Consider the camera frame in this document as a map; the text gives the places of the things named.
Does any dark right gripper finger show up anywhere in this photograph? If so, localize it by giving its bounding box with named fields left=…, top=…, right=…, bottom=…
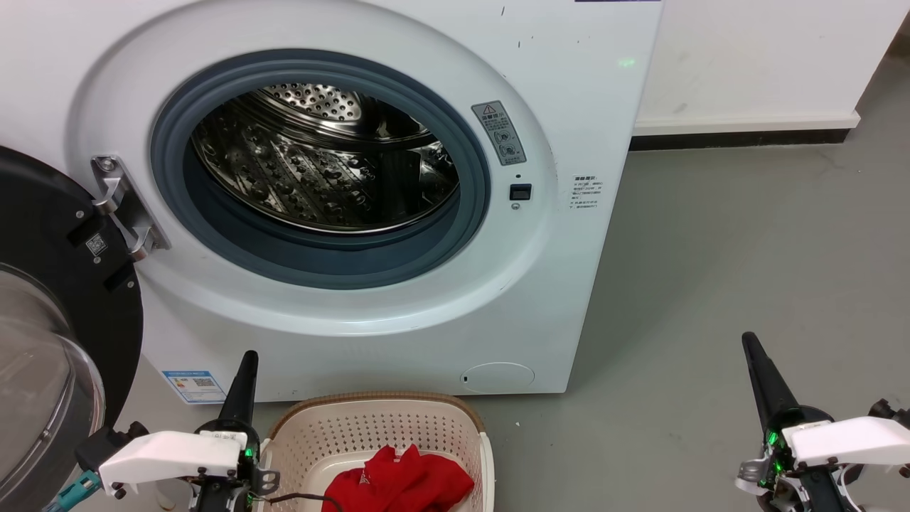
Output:
left=742, top=331, right=783, bottom=432
left=748, top=331, right=805, bottom=417

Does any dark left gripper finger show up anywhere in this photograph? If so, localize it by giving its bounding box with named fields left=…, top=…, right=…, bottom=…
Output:
left=238, top=351, right=259, bottom=428
left=217, top=351, right=252, bottom=426

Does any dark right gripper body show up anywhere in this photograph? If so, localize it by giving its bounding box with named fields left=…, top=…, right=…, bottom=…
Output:
left=734, top=405, right=865, bottom=512

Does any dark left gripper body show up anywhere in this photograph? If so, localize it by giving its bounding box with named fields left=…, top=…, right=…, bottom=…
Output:
left=186, top=420, right=282, bottom=512

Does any red cloth garment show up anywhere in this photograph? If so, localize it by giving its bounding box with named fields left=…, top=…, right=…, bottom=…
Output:
left=321, top=444, right=475, bottom=512

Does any cream perforated laundry basket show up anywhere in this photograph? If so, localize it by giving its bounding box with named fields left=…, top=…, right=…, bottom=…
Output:
left=259, top=391, right=495, bottom=512

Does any stainless steel washing machine drum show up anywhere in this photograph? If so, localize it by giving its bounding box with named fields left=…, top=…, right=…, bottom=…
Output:
left=191, top=82, right=461, bottom=234

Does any washing machine door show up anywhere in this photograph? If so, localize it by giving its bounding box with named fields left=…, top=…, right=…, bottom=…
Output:
left=0, top=146, right=144, bottom=512

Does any blue energy label sticker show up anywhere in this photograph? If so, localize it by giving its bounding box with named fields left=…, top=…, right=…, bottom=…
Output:
left=162, top=370, right=227, bottom=405

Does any teal connector plug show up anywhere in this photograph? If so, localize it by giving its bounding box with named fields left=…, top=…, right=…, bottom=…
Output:
left=43, top=471, right=102, bottom=512

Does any grey rubber door gasket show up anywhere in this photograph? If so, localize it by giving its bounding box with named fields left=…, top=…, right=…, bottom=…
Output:
left=149, top=48, right=491, bottom=290

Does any white front-load washing machine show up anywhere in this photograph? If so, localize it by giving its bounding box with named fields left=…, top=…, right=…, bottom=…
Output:
left=0, top=0, right=663, bottom=405

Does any silver metal door hinge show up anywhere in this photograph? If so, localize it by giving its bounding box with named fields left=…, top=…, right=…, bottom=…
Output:
left=91, top=155, right=171, bottom=262

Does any round white filter cover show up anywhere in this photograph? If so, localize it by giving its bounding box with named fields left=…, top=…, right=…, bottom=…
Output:
left=460, top=362, right=535, bottom=394

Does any small printed text label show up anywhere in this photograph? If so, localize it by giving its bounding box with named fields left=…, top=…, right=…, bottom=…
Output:
left=571, top=175, right=604, bottom=211

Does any white and black baseboard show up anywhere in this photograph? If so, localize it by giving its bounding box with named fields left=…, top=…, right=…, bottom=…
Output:
left=629, top=110, right=861, bottom=151

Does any grey warning sticker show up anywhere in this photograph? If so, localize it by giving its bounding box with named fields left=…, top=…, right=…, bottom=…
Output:
left=471, top=100, right=528, bottom=166

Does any thin black cable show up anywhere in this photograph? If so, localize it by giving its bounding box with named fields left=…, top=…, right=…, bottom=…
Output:
left=267, top=492, right=346, bottom=512

